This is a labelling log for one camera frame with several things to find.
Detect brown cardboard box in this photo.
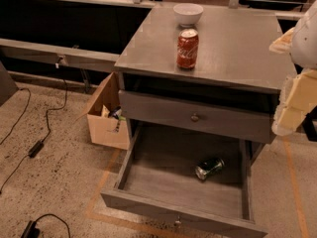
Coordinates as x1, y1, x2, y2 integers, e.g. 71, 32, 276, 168
78, 72, 130, 150

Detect black power adapter with cable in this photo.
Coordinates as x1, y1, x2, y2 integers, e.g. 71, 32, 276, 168
0, 55, 69, 194

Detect red cola can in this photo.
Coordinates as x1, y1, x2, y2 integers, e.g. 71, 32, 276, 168
176, 29, 199, 69

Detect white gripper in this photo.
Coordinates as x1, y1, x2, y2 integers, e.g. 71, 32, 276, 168
269, 0, 317, 136

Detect grey metal rail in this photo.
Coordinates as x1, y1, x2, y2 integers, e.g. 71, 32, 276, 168
0, 39, 119, 72

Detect open grey middle drawer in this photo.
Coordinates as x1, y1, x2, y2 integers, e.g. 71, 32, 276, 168
102, 123, 267, 238

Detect green soda can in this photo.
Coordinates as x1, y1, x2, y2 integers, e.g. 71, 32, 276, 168
195, 158, 225, 180

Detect items inside cardboard box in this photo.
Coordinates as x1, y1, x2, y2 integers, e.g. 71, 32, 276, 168
101, 105, 126, 133

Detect closed grey top drawer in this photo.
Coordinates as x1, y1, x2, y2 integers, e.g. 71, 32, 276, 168
119, 90, 274, 144

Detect white ceramic bowl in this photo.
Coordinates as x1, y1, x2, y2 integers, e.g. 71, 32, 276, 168
173, 3, 204, 27

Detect black device with cable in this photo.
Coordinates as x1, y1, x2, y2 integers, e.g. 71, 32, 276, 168
20, 213, 71, 238

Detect grey wooden drawer cabinet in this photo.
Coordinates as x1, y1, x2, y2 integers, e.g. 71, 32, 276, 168
114, 2, 298, 171

